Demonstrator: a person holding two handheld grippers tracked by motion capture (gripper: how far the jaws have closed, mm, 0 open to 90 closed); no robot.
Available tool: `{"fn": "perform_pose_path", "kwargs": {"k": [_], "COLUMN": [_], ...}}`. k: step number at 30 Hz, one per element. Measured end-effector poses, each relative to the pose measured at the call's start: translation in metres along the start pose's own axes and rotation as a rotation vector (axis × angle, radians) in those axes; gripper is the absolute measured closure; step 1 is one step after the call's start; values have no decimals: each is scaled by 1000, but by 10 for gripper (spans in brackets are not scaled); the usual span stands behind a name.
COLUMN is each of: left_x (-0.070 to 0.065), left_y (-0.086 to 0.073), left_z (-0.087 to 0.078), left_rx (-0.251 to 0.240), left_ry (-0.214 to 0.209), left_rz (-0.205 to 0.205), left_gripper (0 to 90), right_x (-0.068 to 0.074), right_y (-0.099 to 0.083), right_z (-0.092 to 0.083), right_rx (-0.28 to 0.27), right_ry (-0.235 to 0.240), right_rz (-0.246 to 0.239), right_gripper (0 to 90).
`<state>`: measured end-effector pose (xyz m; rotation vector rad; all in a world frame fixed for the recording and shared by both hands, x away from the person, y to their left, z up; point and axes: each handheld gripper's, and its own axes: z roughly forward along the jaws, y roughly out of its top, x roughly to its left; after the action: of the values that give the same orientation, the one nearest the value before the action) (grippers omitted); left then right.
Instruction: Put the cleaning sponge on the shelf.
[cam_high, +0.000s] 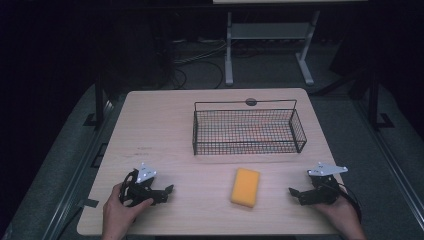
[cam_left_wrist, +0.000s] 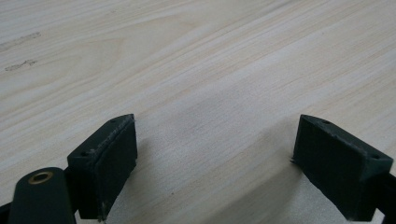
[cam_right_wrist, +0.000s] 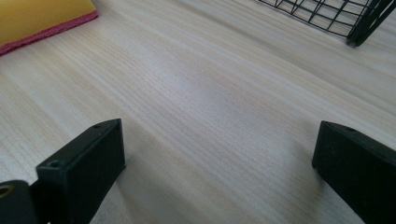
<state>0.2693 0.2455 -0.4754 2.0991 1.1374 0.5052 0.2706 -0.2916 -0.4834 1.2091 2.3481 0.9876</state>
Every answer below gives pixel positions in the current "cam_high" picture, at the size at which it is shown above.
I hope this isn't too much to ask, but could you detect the person's left hand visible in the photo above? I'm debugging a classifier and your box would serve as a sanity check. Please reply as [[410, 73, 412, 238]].
[[102, 182, 155, 235]]

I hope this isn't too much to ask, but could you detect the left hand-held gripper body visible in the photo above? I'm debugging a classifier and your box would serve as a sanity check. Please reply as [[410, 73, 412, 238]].
[[119, 162, 170, 208]]

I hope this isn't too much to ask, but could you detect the black metal stand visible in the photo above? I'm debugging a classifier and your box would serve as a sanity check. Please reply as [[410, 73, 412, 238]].
[[82, 74, 113, 130], [366, 68, 395, 132]]

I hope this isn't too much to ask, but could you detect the black tape strip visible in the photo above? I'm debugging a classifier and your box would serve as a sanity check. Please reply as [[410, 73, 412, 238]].
[[77, 197, 100, 209]]

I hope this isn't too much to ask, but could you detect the black wire basket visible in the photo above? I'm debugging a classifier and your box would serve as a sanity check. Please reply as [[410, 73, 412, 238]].
[[191, 98, 308, 157]]

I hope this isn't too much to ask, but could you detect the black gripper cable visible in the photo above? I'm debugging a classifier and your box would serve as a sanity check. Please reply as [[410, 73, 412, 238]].
[[118, 170, 138, 206], [337, 182, 363, 224]]

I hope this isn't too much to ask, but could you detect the white metal stand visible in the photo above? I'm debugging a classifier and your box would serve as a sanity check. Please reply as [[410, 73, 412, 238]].
[[224, 10, 322, 87]]

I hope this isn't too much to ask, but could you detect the bundle of light floor cables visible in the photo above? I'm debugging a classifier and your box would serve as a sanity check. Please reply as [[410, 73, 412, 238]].
[[172, 38, 232, 65]]

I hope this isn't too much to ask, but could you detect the black floor cable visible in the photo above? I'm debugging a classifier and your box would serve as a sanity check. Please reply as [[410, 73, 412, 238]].
[[170, 59, 225, 90]]

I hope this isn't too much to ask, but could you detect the grey metal frame rail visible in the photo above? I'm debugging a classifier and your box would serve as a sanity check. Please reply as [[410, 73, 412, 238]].
[[41, 94, 128, 240], [352, 98, 424, 232]]

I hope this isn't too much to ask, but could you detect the yellow sponge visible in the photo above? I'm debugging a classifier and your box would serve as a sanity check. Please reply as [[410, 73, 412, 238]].
[[230, 167, 261, 209]]

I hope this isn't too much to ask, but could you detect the person's right hand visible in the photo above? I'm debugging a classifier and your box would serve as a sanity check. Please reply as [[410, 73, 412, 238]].
[[312, 195, 364, 235]]

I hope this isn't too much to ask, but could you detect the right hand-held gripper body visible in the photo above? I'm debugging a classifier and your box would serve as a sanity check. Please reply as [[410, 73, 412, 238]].
[[301, 161, 349, 206]]

